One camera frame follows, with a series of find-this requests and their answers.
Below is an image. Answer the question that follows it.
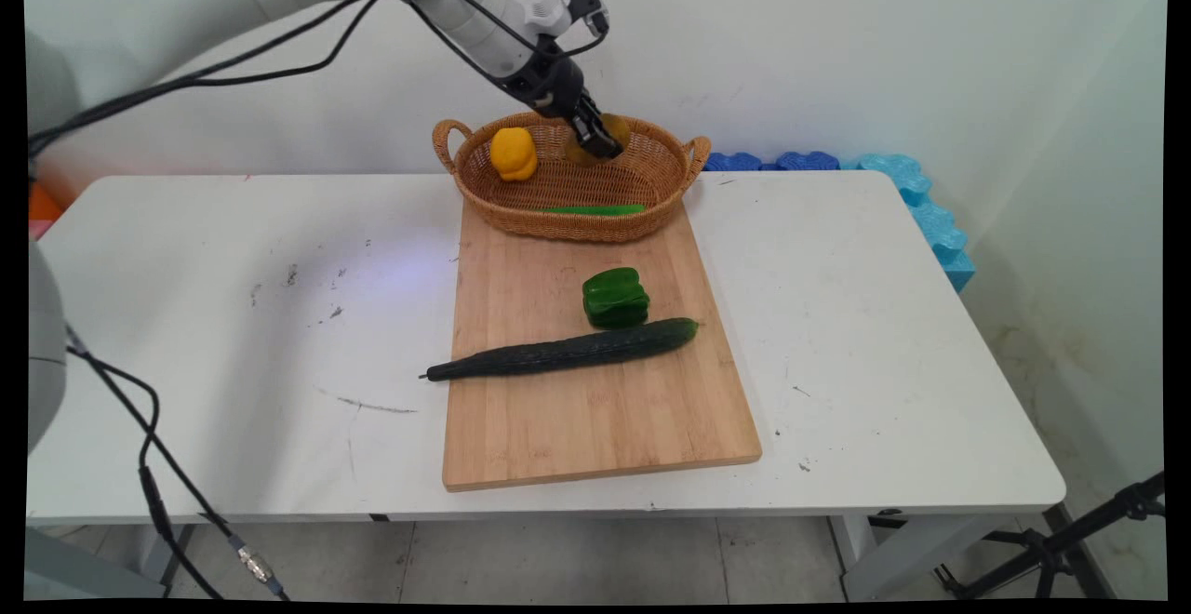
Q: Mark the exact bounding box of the orange object with pink edge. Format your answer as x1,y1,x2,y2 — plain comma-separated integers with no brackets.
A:
27,180,66,239

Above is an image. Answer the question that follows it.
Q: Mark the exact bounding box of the yellow bell pepper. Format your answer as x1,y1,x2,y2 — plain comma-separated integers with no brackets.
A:
489,127,539,182

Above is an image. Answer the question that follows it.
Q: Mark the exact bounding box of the black cable with metal connector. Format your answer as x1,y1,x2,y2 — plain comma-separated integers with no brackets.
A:
63,324,291,602

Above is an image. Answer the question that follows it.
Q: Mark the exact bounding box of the green bell pepper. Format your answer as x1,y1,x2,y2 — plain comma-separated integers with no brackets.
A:
582,267,651,331

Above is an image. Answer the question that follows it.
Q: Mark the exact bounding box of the brownish yellow round vegetable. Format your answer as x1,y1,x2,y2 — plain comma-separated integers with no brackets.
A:
564,114,633,167

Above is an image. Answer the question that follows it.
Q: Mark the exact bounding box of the black tripod stand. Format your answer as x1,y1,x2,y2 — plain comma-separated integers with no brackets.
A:
933,471,1167,601

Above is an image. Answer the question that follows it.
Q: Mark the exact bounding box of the woven wicker basket with handles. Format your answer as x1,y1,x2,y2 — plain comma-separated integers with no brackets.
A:
432,112,712,244

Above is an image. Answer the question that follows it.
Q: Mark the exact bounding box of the light blue foam strip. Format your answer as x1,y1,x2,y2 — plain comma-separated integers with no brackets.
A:
840,153,977,294

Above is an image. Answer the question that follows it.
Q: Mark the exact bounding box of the wooden cutting board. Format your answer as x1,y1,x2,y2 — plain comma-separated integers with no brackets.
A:
442,200,763,492

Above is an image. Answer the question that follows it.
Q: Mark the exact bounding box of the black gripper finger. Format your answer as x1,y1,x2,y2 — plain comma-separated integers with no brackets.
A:
566,104,610,161
582,91,625,157

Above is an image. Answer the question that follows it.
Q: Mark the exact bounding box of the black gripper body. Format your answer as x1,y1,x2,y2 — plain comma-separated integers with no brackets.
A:
502,35,589,122

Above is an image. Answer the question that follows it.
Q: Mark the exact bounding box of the white table leg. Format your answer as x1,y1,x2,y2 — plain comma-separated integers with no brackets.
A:
828,510,1029,602

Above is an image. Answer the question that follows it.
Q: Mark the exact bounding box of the long dark green cucumber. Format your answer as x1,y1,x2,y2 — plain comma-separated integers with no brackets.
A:
419,317,701,382

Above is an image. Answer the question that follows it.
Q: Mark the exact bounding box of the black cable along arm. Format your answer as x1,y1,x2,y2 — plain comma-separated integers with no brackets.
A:
26,0,610,157

